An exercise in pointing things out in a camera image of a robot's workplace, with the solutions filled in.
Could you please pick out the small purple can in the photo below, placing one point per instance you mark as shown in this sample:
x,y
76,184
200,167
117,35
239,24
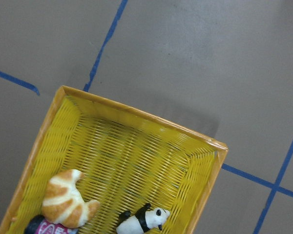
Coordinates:
x,y
39,225

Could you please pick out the toy croissant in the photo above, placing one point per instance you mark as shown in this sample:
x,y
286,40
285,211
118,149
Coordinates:
x,y
63,203

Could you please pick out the yellow wicker basket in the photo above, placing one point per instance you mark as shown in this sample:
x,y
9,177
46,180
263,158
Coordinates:
x,y
129,158

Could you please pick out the toy panda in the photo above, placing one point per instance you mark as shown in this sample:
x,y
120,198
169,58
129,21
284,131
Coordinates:
x,y
142,221

